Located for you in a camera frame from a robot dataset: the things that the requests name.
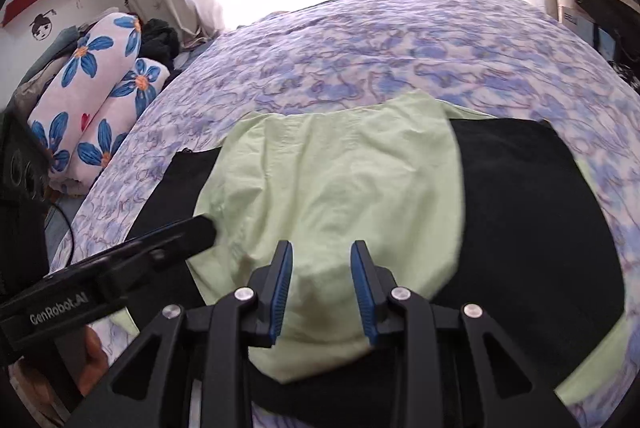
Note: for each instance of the blue flower print pillow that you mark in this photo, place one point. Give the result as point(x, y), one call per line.
point(85, 58)
point(125, 108)

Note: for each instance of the person's left hand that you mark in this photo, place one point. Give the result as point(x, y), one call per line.
point(95, 353)

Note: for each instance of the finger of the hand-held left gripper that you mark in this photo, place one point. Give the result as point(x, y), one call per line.
point(190, 230)

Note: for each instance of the cartoon face wall sticker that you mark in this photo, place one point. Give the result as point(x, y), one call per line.
point(42, 26)

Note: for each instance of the dark cloth pile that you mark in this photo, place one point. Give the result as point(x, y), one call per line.
point(161, 41)

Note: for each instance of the green and black jacket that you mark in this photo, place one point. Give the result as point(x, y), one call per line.
point(350, 168)

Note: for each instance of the purple floral bedsheet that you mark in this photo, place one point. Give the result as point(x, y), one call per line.
point(380, 38)

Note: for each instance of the black speaker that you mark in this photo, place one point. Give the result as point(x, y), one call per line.
point(22, 168)

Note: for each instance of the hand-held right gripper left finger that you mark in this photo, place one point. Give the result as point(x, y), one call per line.
point(282, 295)

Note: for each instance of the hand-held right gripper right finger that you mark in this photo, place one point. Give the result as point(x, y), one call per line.
point(362, 295)

